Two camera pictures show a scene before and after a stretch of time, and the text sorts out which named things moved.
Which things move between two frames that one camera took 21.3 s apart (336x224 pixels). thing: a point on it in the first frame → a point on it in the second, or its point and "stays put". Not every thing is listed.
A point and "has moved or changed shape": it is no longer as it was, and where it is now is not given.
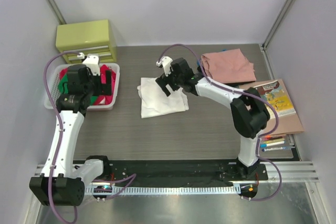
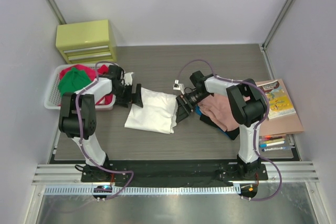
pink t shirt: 228,66 → 218,107
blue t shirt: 199,61 → 198,111
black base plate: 127,170 stays put
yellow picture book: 274,92 stays put
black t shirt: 238,84 has moved or changed shape
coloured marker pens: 268,137 stays put
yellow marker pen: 271,141 stays put
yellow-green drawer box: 87,38 stays put
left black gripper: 97,84 → 133,95
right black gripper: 169,78 → 184,104
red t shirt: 105,99 stays put
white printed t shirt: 154,102 has moved or changed shape
